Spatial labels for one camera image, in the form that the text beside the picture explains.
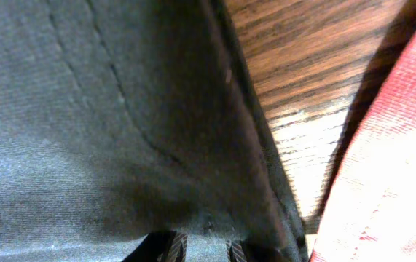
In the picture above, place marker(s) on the red t-shirt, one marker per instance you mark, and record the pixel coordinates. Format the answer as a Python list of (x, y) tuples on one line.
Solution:
[(371, 211)]

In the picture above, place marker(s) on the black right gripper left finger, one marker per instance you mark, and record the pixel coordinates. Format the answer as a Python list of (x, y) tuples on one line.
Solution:
[(160, 246)]

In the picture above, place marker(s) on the black t-shirt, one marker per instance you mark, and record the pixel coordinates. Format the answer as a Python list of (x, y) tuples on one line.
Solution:
[(123, 118)]

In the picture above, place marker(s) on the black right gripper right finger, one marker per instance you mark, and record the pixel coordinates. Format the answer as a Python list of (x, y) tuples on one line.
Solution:
[(246, 252)]

